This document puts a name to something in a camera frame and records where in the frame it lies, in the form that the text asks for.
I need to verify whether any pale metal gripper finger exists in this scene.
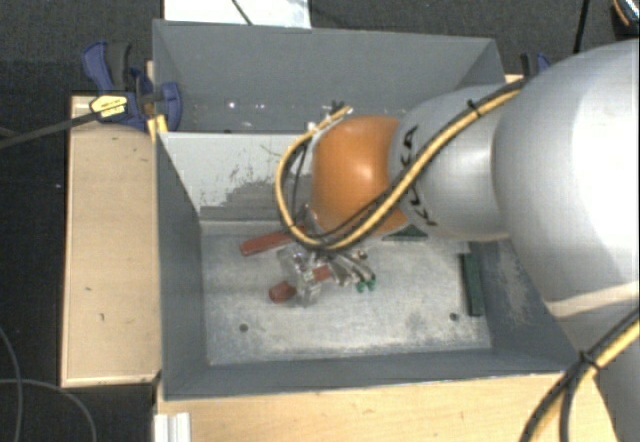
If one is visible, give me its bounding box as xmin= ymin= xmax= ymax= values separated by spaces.
xmin=276 ymin=249 xmax=312 ymax=283
xmin=295 ymin=275 xmax=323 ymax=308

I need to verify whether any dark green flat block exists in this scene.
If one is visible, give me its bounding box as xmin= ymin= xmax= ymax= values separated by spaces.
xmin=458 ymin=252 xmax=486 ymax=318

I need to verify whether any pale wood flat board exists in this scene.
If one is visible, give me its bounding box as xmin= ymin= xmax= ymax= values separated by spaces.
xmin=59 ymin=94 xmax=164 ymax=389

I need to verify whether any grey metal bin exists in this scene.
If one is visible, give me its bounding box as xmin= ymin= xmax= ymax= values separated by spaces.
xmin=151 ymin=18 xmax=582 ymax=401

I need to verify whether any red-brown block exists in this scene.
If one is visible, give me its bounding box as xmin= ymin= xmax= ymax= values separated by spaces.
xmin=239 ymin=226 xmax=307 ymax=257
xmin=267 ymin=264 xmax=332 ymax=304

